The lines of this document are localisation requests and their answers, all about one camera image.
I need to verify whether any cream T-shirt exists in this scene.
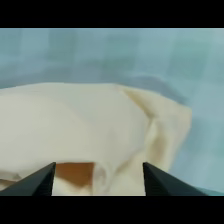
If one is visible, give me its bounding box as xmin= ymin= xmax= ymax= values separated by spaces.
xmin=0 ymin=81 xmax=194 ymax=197

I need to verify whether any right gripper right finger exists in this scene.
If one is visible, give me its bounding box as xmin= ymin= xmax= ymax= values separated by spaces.
xmin=142 ymin=161 xmax=208 ymax=197

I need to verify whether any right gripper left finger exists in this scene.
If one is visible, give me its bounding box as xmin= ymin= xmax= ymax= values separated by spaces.
xmin=0 ymin=161 xmax=57 ymax=197

